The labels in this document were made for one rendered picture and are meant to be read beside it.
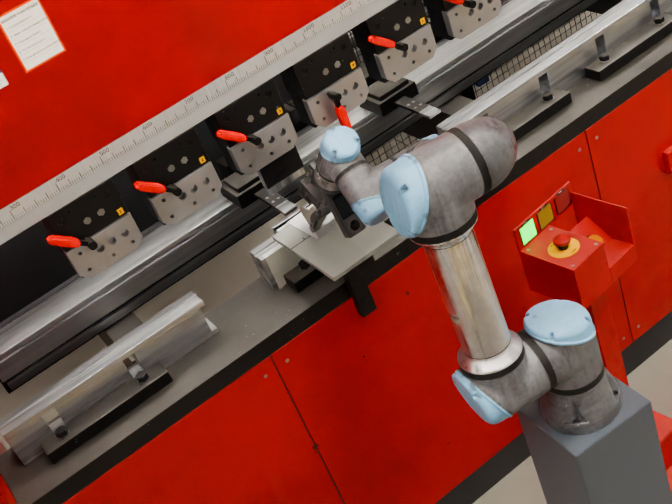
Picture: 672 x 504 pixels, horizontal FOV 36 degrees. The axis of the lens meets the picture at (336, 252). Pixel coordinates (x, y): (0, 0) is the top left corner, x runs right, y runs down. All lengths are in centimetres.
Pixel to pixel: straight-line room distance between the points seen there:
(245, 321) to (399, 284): 37
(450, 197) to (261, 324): 84
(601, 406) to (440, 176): 59
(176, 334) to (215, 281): 185
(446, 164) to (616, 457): 71
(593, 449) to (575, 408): 8
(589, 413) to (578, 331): 18
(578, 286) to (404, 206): 84
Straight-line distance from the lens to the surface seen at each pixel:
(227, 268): 419
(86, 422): 227
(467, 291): 169
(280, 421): 240
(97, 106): 206
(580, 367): 188
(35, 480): 227
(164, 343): 231
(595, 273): 237
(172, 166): 215
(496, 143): 161
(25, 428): 228
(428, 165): 157
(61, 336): 250
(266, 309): 235
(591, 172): 272
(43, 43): 200
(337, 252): 220
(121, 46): 205
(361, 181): 197
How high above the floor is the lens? 222
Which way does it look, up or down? 34 degrees down
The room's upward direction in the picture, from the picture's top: 23 degrees counter-clockwise
